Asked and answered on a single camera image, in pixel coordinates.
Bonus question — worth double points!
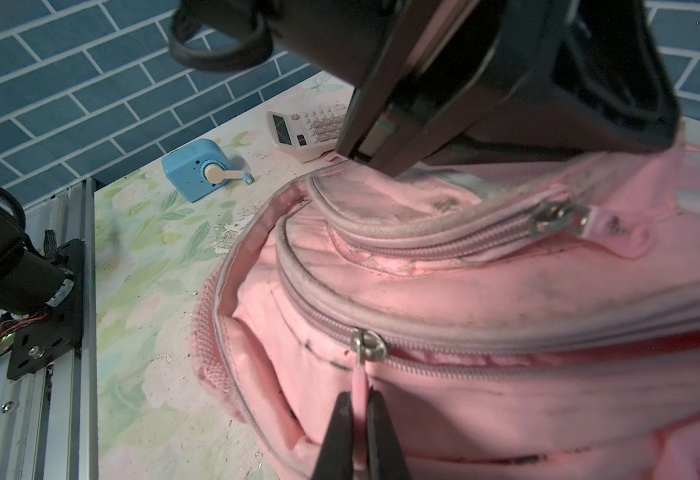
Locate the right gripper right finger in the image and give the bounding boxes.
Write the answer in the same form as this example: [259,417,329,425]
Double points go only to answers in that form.
[366,390,412,480]

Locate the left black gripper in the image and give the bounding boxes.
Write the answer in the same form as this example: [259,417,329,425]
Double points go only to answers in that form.
[181,0,682,178]

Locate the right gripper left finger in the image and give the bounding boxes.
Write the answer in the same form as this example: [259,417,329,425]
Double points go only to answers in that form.
[311,392,354,480]

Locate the pink white calculator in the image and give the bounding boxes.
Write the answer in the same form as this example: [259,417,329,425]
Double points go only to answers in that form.
[266,103,347,163]

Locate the pink student backpack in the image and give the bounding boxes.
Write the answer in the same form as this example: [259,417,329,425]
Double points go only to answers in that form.
[192,140,700,479]

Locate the blue pencil sharpener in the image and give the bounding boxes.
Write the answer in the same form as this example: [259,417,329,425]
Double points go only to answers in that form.
[161,139,254,203]

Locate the left black corrugated cable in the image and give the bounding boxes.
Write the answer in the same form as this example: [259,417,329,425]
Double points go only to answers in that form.
[166,5,276,73]

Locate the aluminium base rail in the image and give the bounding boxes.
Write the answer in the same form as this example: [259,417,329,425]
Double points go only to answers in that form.
[0,180,99,479]

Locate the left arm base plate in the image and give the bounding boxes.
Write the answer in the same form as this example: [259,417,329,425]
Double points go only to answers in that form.
[6,239,86,381]

